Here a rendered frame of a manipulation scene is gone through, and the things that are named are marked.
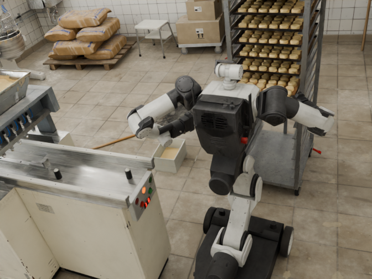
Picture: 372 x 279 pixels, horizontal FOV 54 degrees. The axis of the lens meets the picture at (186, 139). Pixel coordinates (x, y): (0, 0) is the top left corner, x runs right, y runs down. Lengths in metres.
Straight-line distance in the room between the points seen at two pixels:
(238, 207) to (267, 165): 0.80
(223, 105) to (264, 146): 1.63
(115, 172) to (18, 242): 0.71
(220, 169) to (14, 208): 1.18
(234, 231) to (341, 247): 0.78
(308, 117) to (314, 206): 1.31
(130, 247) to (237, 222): 0.65
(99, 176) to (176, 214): 0.99
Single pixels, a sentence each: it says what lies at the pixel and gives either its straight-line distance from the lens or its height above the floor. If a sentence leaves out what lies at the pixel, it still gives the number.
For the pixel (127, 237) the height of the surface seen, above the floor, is 0.62.
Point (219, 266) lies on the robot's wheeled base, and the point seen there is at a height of 0.36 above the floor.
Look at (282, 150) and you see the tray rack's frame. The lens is 3.13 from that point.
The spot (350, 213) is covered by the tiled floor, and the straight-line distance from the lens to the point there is 2.90.
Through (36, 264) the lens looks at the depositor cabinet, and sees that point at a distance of 2.55.
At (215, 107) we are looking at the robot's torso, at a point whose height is 1.28.
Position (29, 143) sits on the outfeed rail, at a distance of 2.44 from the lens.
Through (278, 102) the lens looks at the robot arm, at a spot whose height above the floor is 1.27.
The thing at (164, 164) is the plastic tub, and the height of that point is 0.09.
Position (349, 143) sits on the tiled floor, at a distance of 3.52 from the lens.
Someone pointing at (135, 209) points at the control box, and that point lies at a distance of 1.89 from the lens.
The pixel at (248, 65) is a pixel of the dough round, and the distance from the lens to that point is 2.45.
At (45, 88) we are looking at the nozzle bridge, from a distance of 2.36.
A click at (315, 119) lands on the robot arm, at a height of 1.15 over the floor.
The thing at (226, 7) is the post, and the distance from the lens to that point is 2.24.
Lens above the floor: 2.11
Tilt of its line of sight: 36 degrees down
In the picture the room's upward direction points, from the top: 9 degrees counter-clockwise
